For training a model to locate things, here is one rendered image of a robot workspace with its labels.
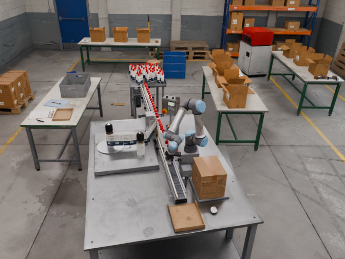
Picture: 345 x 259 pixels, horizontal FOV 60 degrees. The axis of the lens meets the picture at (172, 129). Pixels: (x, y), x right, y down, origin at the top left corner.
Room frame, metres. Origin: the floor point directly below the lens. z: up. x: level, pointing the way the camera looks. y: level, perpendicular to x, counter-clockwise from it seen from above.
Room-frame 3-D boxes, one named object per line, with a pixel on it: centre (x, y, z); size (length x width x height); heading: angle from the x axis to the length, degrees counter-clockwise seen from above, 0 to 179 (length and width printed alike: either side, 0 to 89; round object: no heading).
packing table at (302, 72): (6.69, -2.92, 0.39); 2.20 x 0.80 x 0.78; 2
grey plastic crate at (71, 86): (4.74, 1.64, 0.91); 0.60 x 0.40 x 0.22; 5
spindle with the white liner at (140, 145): (2.73, 0.34, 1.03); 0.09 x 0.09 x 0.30
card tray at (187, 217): (1.90, -0.13, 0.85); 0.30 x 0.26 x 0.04; 13
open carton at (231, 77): (4.82, -1.01, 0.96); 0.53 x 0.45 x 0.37; 94
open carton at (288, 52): (7.30, -2.85, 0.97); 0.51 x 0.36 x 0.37; 95
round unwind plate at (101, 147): (2.91, 0.71, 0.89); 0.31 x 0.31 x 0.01
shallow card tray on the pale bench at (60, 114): (3.82, 1.57, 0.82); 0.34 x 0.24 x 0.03; 8
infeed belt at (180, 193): (2.87, 0.09, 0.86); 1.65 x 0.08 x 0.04; 13
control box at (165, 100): (2.99, 0.03, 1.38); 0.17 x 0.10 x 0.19; 68
